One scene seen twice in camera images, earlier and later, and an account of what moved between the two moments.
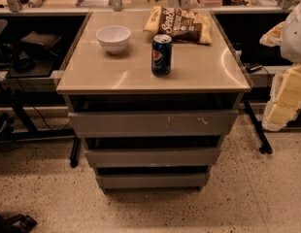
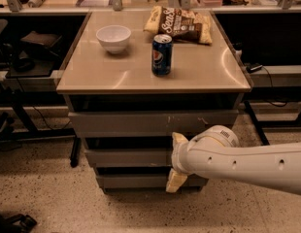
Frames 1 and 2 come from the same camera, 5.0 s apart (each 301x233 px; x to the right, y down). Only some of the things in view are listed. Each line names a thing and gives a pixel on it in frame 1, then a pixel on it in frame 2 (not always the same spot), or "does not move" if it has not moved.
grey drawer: (154, 157) does not move
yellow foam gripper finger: (274, 36) to (183, 160)
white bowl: (114, 38) does not move
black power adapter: (251, 68) does not move
